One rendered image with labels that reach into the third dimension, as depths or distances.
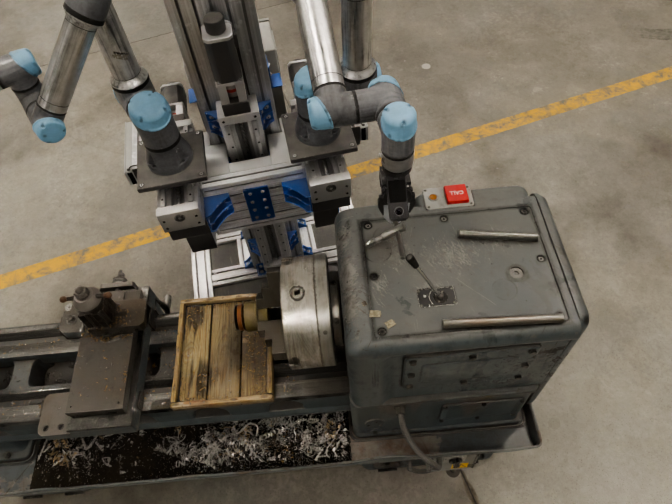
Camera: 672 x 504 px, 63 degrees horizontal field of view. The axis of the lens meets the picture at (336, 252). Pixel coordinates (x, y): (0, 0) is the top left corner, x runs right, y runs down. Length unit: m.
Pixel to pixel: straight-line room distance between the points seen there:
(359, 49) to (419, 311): 0.75
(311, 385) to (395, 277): 0.48
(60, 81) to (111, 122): 2.42
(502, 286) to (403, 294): 0.25
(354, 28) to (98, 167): 2.48
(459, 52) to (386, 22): 0.63
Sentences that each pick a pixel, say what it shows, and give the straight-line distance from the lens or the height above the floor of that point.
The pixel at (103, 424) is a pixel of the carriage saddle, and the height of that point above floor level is 0.93.
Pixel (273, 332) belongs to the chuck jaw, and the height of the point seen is 1.10.
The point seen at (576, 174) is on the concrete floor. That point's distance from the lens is 3.48.
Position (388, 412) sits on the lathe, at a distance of 1.78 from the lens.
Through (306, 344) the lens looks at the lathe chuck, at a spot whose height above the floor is 1.16.
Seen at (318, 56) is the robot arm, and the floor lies 1.68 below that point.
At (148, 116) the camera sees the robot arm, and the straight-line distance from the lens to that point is 1.73.
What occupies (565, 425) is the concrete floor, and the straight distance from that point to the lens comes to 2.69.
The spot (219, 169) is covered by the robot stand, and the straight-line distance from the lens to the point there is 1.95.
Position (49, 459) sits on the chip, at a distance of 2.21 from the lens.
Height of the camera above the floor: 2.45
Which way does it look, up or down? 56 degrees down
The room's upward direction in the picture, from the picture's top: 6 degrees counter-clockwise
